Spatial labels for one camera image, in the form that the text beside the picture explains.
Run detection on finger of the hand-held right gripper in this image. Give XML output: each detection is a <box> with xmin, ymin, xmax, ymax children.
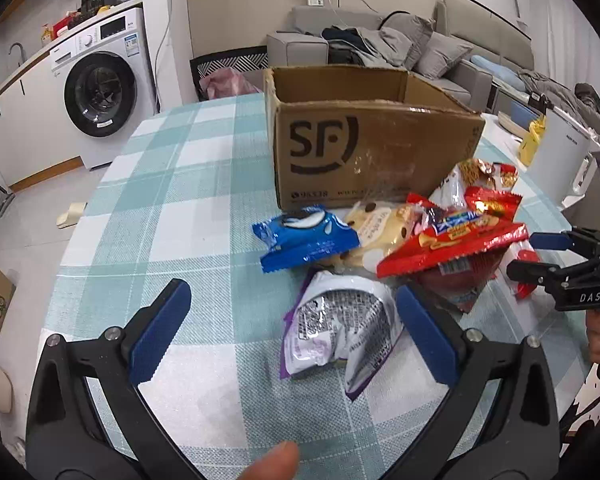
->
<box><xmin>506</xmin><ymin>252</ymin><xmax>588</xmax><ymax>292</ymax></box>
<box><xmin>529</xmin><ymin>227</ymin><xmax>600</xmax><ymax>262</ymax></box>

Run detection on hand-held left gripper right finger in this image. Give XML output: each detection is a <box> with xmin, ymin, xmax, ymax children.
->
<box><xmin>380</xmin><ymin>284</ymin><xmax>562</xmax><ymax>480</ymax></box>

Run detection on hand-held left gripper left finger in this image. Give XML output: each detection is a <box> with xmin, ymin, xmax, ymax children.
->
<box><xmin>26</xmin><ymin>278</ymin><xmax>201</xmax><ymax>480</ymax></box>

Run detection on small red gold packet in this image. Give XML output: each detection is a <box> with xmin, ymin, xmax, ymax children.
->
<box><xmin>464</xmin><ymin>186</ymin><xmax>524</xmax><ymax>222</ymax></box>

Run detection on large red chip bag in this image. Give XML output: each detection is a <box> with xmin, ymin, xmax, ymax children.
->
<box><xmin>376</xmin><ymin>195</ymin><xmax>531</xmax><ymax>281</ymax></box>

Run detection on purple silver snack packet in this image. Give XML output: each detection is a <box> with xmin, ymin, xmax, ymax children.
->
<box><xmin>279</xmin><ymin>270</ymin><xmax>406</xmax><ymax>402</ymax></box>

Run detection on white orange noodle packet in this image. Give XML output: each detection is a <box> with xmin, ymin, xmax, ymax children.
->
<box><xmin>430</xmin><ymin>157</ymin><xmax>520</xmax><ymax>211</ymax></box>

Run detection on cream biscuit packet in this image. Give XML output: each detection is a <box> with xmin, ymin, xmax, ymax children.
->
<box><xmin>330</xmin><ymin>200</ymin><xmax>417</xmax><ymax>272</ymax></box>

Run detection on blue cookie packet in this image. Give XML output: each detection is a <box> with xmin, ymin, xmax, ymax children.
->
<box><xmin>251</xmin><ymin>206</ymin><xmax>362</xmax><ymax>274</ymax></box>

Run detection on brown cardboard box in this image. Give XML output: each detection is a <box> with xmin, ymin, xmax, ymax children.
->
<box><xmin>263</xmin><ymin>65</ymin><xmax>487</xmax><ymax>212</ymax></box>

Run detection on person's left hand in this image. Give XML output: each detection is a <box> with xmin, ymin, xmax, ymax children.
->
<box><xmin>228</xmin><ymin>441</ymin><xmax>301</xmax><ymax>480</ymax></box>

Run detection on white electric kettle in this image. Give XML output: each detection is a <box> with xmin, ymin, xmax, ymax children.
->
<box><xmin>529</xmin><ymin>110</ymin><xmax>600</xmax><ymax>209</ymax></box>

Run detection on yellow plastic bag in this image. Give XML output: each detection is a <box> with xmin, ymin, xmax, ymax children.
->
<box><xmin>517</xmin><ymin>115</ymin><xmax>549</xmax><ymax>167</ymax></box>

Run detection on checked teal tablecloth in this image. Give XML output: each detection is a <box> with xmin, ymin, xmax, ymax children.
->
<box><xmin>35</xmin><ymin>92</ymin><xmax>586</xmax><ymax>480</ymax></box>

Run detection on beige slipper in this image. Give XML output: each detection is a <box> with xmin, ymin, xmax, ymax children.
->
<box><xmin>56</xmin><ymin>201</ymin><xmax>89</xmax><ymax>230</ymax></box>

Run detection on light blue pillow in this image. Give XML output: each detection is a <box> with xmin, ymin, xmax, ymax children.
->
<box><xmin>471</xmin><ymin>55</ymin><xmax>527</xmax><ymax>92</ymax></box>

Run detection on grey cushion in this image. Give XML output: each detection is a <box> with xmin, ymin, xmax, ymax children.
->
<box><xmin>382</xmin><ymin>12</ymin><xmax>437</xmax><ymax>68</ymax></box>
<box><xmin>412</xmin><ymin>31</ymin><xmax>475</xmax><ymax>80</ymax></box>

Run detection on white counter cabinet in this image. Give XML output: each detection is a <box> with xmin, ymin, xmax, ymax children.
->
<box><xmin>0</xmin><ymin>49</ymin><xmax>88</xmax><ymax>192</ymax></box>

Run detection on white washing machine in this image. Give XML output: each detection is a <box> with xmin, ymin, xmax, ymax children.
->
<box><xmin>50</xmin><ymin>7</ymin><xmax>159</xmax><ymax>170</ymax></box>

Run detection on pink plastic bag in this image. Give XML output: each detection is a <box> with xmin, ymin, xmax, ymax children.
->
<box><xmin>200</xmin><ymin>70</ymin><xmax>259</xmax><ymax>101</ymax></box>

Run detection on grey jacket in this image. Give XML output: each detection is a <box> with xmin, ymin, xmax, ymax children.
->
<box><xmin>355</xmin><ymin>27</ymin><xmax>414</xmax><ymax>68</ymax></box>

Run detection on black white patterned chair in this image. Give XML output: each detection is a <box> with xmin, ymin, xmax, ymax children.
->
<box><xmin>190</xmin><ymin>46</ymin><xmax>270</xmax><ymax>104</ymax></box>

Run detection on dark clothes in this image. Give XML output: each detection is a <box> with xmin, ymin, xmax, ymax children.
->
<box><xmin>322</xmin><ymin>25</ymin><xmax>381</xmax><ymax>66</ymax></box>

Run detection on grey sofa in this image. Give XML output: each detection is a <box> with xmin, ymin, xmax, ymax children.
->
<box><xmin>266</xmin><ymin>0</ymin><xmax>536</xmax><ymax>116</ymax></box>

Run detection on red box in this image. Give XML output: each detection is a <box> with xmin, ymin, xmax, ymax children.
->
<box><xmin>54</xmin><ymin>14</ymin><xmax>82</xmax><ymax>36</ymax></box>

